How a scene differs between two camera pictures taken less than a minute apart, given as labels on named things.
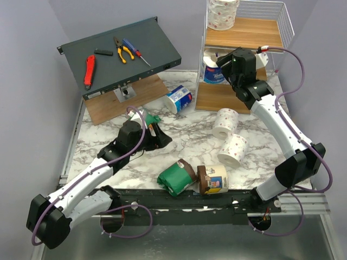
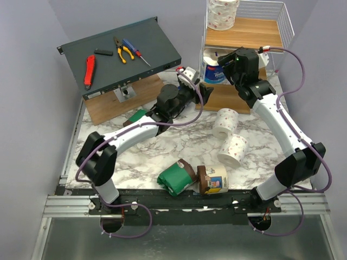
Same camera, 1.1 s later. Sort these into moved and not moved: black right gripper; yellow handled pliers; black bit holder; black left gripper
Moved: black left gripper
Not moved: black right gripper; yellow handled pliers; black bit holder
